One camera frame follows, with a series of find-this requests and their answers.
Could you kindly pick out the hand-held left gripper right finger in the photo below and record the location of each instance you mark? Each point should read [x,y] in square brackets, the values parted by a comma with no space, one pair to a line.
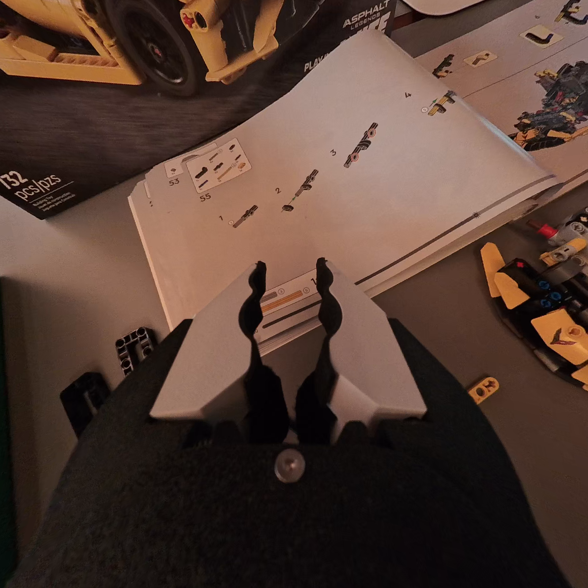
[376,367]

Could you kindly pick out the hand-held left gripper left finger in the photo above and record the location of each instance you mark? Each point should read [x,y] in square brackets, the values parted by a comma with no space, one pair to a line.
[202,367]

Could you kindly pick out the pile of yellow black lego pieces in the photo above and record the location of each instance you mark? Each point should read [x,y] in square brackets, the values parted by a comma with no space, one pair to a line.
[483,390]

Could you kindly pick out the lego instruction booklet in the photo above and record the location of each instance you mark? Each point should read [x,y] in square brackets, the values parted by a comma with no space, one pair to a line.
[367,183]

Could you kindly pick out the lego car chassis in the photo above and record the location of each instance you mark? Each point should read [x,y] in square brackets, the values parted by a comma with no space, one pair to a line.
[542,285]

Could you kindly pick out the long black lego beam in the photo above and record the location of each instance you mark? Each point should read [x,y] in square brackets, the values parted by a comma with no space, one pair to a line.
[85,402]
[135,349]

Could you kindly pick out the yellow car lego box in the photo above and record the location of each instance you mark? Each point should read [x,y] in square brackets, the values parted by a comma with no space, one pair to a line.
[115,115]

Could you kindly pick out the wooden document stand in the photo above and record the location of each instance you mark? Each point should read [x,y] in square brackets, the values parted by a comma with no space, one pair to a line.
[441,5]

